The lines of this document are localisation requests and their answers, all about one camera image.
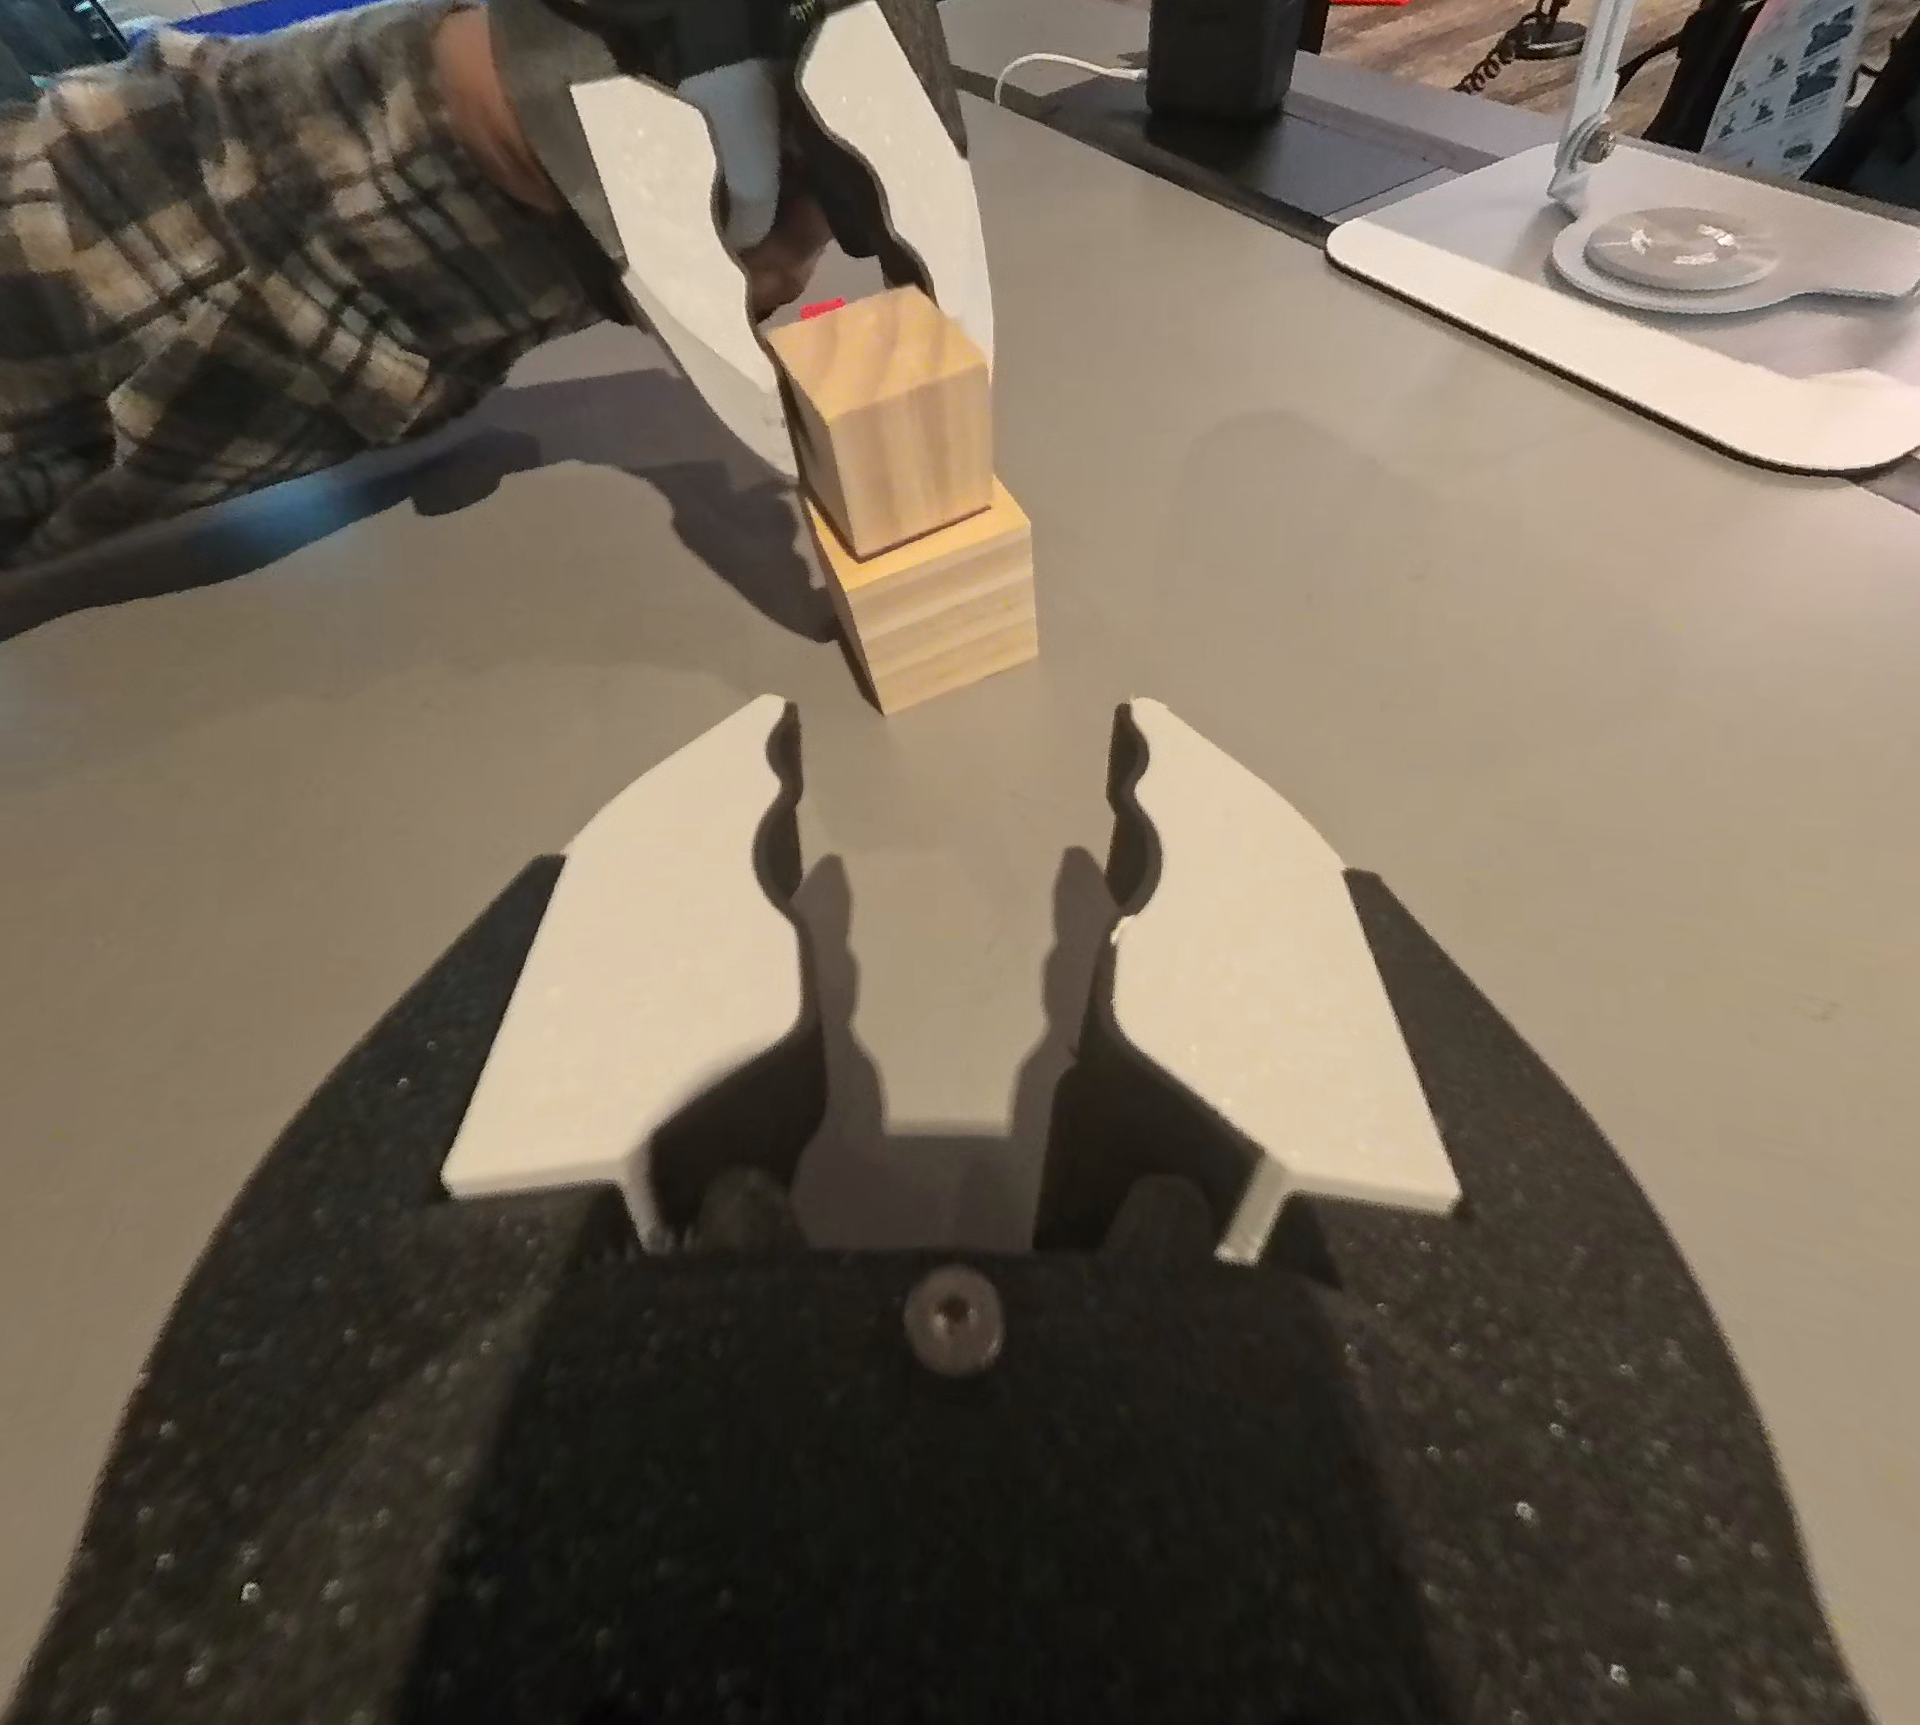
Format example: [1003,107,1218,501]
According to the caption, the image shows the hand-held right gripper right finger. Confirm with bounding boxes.
[1034,697,1466,1267]

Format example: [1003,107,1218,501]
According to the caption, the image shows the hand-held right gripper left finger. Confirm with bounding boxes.
[438,692,830,1256]

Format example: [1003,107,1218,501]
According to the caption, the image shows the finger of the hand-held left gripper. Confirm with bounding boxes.
[570,74,802,488]
[794,0,1001,369]

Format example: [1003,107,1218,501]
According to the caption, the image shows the medium natural wooden cube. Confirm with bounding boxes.
[764,289,999,561]

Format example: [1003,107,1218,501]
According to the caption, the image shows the large natural wooden cube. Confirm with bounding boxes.
[809,481,1039,716]

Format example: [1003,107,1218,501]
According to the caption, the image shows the person's left forearm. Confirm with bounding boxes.
[0,0,631,572]

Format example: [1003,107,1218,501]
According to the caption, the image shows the person's left hand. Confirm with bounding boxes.
[446,0,587,218]

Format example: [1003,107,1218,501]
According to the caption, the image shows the black cube-shaped device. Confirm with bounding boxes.
[1146,0,1312,118]

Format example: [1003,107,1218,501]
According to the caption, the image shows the white desk stand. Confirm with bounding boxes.
[1326,0,1920,474]

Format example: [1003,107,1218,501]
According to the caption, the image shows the printed paper sign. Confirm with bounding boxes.
[1702,0,1920,183]

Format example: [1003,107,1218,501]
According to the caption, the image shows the white cable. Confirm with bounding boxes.
[993,53,1154,107]

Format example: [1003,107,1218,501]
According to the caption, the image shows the black table cable tray cover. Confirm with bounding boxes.
[952,53,1517,226]

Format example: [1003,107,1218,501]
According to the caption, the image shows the black stand with coiled cable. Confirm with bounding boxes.
[1461,0,1591,93]

